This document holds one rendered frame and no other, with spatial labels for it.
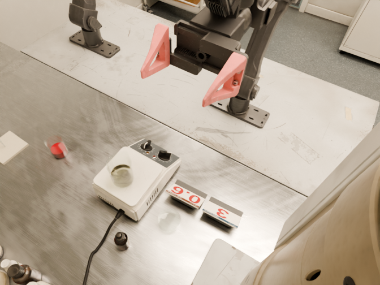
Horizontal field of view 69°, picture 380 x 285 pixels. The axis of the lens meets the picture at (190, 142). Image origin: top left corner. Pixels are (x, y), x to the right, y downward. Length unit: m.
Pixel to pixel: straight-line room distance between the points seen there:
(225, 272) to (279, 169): 0.32
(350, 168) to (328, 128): 0.80
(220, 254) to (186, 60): 0.43
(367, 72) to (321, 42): 0.52
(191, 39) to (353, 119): 0.72
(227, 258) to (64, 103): 0.66
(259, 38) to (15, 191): 0.73
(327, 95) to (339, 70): 1.78
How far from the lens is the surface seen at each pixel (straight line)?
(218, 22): 0.43
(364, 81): 2.86
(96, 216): 0.73
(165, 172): 0.68
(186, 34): 0.43
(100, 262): 0.70
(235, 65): 0.37
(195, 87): 0.96
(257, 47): 0.78
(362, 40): 2.93
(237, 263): 0.68
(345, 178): 0.18
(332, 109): 1.04
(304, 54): 2.89
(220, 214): 0.69
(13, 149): 0.90
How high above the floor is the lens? 1.56
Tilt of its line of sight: 55 degrees down
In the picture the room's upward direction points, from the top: 5 degrees clockwise
